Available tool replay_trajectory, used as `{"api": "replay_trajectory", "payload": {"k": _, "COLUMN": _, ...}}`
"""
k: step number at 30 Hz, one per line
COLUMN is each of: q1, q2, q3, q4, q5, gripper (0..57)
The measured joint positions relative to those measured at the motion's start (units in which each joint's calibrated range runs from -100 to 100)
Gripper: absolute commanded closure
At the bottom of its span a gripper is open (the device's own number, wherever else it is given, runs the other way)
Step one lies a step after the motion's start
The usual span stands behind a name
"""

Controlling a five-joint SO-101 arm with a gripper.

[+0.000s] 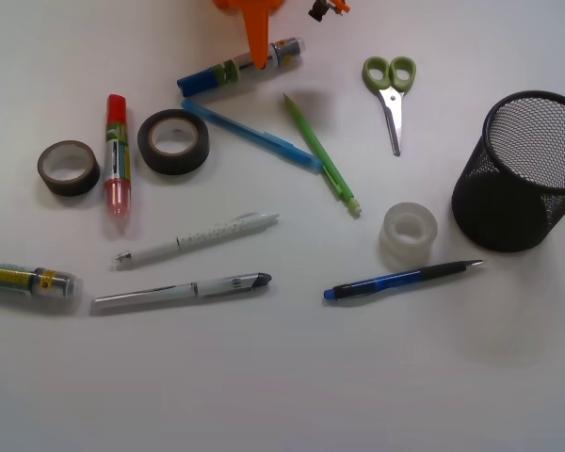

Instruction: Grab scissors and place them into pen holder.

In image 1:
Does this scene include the green handled scissors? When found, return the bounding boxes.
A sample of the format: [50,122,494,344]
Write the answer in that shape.
[362,56,416,157]

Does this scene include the orange moving gripper finger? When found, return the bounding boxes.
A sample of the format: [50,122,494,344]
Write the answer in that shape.
[329,0,350,15]

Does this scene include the silver white rollerball pen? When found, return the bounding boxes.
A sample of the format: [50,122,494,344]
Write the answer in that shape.
[90,272,272,315]

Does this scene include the red cap marker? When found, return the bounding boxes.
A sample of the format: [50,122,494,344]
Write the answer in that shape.
[104,94,132,234]

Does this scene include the small black tape roll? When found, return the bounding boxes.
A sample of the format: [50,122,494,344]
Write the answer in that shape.
[37,140,101,197]

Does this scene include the light blue pen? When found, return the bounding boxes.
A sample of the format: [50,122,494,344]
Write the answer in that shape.
[182,99,323,173]

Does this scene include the black mesh pen holder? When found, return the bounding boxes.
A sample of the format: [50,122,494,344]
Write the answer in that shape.
[451,90,565,252]

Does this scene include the large black tape roll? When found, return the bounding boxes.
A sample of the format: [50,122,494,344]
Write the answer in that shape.
[137,109,210,175]

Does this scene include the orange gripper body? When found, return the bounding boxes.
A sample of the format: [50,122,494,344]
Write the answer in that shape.
[213,0,284,14]

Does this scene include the black yellow marker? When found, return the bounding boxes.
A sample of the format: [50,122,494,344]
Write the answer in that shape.
[0,263,83,315]

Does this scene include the blue cap marker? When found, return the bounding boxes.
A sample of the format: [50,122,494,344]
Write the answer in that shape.
[177,37,305,97]

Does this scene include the orange fixed gripper finger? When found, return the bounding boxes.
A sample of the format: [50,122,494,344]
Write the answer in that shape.
[240,5,269,70]

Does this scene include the blue black ballpoint pen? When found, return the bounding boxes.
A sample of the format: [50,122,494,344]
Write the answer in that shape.
[323,260,484,301]

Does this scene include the green mechanical pencil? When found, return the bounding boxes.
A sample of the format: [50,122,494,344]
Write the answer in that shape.
[283,94,362,218]

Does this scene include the clear adhesive tape roll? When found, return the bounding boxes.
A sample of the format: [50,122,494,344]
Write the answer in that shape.
[379,202,438,271]

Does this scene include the white dotted pen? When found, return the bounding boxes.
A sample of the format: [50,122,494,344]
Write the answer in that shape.
[112,213,280,270]

